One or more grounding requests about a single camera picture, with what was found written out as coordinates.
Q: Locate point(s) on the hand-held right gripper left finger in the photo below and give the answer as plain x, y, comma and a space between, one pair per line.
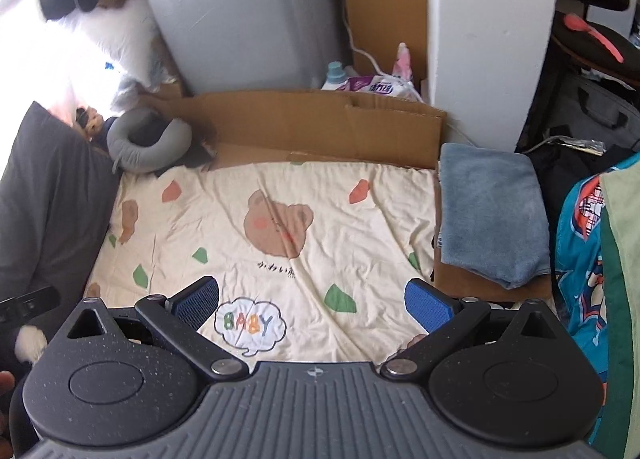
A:
197, 301

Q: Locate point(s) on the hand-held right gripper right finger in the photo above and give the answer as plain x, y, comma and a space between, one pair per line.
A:
430, 306

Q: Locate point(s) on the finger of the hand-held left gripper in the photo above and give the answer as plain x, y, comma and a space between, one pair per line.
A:
30, 303

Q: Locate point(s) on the blue denim jeans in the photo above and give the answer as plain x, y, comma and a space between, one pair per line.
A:
490, 214

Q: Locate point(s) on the white fluffy cloth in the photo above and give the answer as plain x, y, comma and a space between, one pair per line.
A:
31, 344

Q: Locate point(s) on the cream bear print blanket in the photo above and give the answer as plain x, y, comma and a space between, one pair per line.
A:
210, 219

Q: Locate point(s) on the person's bare leg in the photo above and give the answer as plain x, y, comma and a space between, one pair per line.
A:
6, 399

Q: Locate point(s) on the dark grey pillow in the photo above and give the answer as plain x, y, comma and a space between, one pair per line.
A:
50, 199

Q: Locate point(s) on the black cloth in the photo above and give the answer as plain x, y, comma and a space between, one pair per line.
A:
195, 154

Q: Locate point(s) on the teal printed garment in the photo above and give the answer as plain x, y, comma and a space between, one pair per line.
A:
575, 259

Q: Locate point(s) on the black garment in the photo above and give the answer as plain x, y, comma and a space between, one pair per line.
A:
560, 179

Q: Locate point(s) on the green cloth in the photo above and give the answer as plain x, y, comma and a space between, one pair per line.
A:
622, 264

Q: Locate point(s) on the brown cardboard sheet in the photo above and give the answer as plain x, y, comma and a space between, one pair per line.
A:
300, 124

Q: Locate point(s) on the silver foil packet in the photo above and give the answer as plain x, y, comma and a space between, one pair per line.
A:
580, 145

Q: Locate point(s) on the purple packet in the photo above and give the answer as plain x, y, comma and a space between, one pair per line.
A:
375, 85

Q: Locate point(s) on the pink spray bottle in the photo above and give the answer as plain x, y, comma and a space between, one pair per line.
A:
402, 61

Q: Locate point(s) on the detergent bottle with blue cap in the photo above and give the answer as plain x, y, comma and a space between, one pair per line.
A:
334, 79

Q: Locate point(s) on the grey bag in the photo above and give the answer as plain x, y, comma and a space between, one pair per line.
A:
590, 109

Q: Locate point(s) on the white pillow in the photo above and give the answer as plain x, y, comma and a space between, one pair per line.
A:
120, 39

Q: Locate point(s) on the grey plastic-wrapped appliance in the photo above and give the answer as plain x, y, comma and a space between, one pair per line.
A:
240, 19

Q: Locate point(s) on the tall cardboard box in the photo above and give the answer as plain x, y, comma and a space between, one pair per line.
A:
390, 4

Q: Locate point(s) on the pink brush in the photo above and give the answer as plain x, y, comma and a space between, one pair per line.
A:
595, 34

